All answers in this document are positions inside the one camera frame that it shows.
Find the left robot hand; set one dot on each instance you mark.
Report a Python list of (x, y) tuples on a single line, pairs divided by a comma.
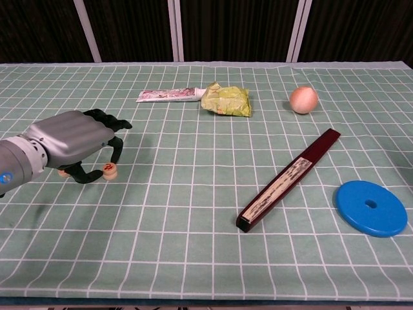
[(64, 135)]

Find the blue disc with hole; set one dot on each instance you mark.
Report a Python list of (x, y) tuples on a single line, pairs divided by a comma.
[(355, 210)]

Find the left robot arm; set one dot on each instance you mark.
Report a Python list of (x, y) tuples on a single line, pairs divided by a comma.
[(16, 161)]

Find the onion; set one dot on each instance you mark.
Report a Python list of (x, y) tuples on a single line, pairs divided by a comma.
[(303, 100)]

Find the yellow-green snack bag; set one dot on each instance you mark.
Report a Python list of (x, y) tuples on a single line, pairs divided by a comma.
[(226, 101)]

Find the white partition frame post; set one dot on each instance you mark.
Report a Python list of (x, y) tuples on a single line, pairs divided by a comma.
[(87, 32), (175, 32), (299, 32)]

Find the dark red folding fan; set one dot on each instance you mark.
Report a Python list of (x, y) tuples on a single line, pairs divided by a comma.
[(284, 181)]

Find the wooden chess piece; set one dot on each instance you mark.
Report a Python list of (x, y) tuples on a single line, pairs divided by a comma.
[(109, 168), (110, 176), (63, 173)]

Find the green grid tablecloth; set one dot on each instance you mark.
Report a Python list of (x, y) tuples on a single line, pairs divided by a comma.
[(193, 193)]

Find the white pink toothpaste tube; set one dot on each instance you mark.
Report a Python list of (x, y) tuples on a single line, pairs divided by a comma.
[(167, 94)]

